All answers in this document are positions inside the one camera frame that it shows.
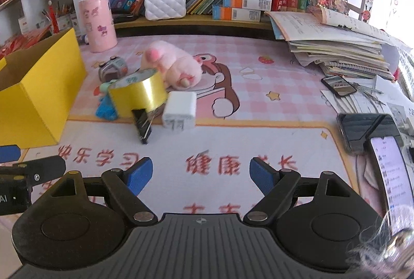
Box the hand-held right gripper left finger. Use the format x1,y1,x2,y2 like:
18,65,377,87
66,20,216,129
32,157,160,226

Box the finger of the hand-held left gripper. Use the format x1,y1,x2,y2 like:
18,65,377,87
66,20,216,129
0,145,22,163
0,156,67,184

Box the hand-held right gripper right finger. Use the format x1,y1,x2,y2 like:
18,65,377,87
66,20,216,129
242,157,372,226

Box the black binder clip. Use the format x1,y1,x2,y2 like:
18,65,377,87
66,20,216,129
131,108,153,145

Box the blue fuzzy item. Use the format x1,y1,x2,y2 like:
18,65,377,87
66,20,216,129
95,94,119,120

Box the white charger plug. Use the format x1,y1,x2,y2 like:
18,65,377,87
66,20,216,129
162,91,197,132

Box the yellow cardboard box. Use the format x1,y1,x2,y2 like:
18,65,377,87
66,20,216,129
0,27,88,149

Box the gold tape roll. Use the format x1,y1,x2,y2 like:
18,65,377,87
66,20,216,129
108,69,169,119

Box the grey toy watch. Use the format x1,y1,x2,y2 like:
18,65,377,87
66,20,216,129
99,56,128,83

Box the pink printed desk mat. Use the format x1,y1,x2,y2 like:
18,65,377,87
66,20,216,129
0,35,414,234

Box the pile of red packets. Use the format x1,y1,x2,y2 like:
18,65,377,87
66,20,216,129
0,27,53,57

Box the large dark smartphone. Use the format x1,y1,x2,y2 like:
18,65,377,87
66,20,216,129
336,113,407,155

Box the pink plush toy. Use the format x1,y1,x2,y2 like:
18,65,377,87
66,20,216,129
141,41,204,89

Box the small black smartphone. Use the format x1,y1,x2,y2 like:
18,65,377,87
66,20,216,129
321,75,358,98

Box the smartphone with lit screen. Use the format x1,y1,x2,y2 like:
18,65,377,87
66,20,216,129
364,135,414,234

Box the metal drawing compass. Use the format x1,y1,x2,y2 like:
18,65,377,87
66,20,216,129
352,82,384,96

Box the pencil holder with pencils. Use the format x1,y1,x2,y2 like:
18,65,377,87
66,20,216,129
40,0,79,34

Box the loose printed papers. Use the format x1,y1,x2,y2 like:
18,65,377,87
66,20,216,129
320,76,414,126

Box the pink printed canister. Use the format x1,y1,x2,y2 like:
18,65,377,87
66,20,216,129
78,0,118,53

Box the open textbook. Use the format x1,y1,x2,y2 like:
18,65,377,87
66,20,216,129
265,8,394,48

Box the black flat case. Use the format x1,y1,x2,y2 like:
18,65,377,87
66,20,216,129
110,8,140,24

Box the colourful floral ornament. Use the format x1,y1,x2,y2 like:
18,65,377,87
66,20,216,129
307,0,350,16

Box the reindeer sticker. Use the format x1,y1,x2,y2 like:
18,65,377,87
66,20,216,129
360,0,373,24

